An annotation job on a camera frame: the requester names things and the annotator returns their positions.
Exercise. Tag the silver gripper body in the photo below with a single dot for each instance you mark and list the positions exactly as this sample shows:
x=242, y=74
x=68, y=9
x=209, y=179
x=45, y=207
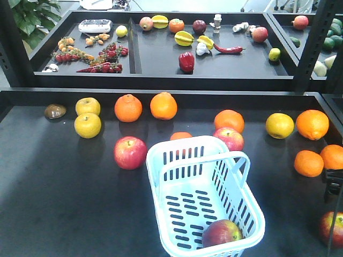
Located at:
x=333, y=181

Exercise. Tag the light blue plastic basket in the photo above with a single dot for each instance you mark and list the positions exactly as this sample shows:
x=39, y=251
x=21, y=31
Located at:
x=194, y=182

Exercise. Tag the small orange right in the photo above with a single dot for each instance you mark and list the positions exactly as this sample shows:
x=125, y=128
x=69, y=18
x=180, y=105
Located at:
x=332, y=156

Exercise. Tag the small orange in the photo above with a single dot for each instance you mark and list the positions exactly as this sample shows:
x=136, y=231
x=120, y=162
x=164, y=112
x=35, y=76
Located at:
x=332, y=156
x=308, y=163

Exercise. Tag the small orange left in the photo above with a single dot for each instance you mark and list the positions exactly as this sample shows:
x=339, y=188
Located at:
x=308, y=163

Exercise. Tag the bright orange knobbed orange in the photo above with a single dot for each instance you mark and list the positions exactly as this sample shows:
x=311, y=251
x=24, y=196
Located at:
x=312, y=124

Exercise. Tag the yellow round citrus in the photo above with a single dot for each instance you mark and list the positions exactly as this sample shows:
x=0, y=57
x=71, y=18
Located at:
x=279, y=125

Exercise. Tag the large orange grapefruit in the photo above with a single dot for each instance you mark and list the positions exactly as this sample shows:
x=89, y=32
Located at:
x=229, y=118

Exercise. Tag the small green lime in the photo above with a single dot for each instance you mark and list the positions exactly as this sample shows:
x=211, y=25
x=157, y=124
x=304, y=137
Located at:
x=274, y=54

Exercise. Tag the red chili pepper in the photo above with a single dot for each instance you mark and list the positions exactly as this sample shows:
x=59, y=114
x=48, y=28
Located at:
x=230, y=51

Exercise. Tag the red peach apple rear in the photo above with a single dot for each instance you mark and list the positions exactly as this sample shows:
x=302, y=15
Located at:
x=259, y=34

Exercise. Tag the small orange mandarin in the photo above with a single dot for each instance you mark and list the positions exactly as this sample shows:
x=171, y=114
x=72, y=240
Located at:
x=180, y=135

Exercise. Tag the yellow starfruit small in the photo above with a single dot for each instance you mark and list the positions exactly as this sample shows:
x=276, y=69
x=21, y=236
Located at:
x=207, y=41

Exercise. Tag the white garlic bulb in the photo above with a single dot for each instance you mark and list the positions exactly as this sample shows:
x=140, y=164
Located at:
x=202, y=49

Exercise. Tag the orange with knob right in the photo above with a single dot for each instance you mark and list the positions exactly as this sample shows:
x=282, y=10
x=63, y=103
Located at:
x=163, y=106

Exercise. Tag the orange with knob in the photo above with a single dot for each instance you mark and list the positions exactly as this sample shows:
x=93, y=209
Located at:
x=163, y=106
x=128, y=108

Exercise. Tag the dark red bell pepper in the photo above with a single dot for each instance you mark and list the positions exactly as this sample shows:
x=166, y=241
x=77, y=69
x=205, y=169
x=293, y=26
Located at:
x=186, y=62

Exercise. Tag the dark red plum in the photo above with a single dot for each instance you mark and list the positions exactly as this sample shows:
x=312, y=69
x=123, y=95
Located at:
x=199, y=27

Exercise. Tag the orange with knob left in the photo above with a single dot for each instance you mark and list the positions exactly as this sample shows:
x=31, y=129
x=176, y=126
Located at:
x=128, y=108

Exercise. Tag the orange persimmon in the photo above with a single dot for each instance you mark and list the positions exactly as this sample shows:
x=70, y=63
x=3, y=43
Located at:
x=175, y=25

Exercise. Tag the yellow starfruit rear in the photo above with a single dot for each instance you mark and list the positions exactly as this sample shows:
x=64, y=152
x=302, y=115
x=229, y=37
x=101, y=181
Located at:
x=160, y=21

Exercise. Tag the pink pomegranate rear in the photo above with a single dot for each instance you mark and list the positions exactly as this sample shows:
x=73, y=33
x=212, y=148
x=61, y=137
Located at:
x=146, y=23

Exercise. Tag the yellow pear-apple front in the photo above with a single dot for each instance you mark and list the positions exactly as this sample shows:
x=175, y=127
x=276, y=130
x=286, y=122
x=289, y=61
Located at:
x=87, y=125

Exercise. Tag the yellow pear-apple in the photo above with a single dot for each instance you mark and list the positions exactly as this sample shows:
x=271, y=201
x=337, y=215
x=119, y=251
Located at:
x=88, y=105
x=87, y=125

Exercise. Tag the red cherry tomato bunch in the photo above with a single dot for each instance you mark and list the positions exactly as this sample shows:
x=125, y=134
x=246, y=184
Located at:
x=112, y=52

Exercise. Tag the yellow pear-apple rear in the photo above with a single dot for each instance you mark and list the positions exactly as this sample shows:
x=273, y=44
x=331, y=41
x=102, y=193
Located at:
x=88, y=105

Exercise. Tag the small yellow lemon rear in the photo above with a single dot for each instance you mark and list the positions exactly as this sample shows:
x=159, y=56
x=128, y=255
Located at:
x=121, y=31

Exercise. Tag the black wooden produce stand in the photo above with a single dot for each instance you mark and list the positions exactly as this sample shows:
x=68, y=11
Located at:
x=64, y=195

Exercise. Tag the white electronic scale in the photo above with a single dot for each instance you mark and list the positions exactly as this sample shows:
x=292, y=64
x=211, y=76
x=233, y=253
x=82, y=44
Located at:
x=95, y=26

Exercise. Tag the brown mushroom cap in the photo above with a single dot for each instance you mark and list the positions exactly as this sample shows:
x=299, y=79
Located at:
x=54, y=111

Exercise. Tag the green potted plant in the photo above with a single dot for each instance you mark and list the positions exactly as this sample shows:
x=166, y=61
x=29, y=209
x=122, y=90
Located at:
x=35, y=19

